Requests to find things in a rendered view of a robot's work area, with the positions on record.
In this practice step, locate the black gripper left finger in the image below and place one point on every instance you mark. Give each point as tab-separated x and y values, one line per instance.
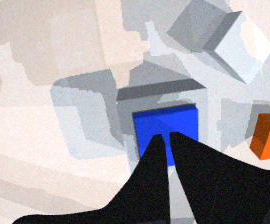
144	199

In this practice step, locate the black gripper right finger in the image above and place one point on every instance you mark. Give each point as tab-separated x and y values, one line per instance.
221	190

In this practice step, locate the white cube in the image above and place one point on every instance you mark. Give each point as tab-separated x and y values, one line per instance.
238	46

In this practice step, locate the blue button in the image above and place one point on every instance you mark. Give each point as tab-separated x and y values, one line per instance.
177	105

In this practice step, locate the small orange block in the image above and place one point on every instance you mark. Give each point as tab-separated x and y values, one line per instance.
260	144

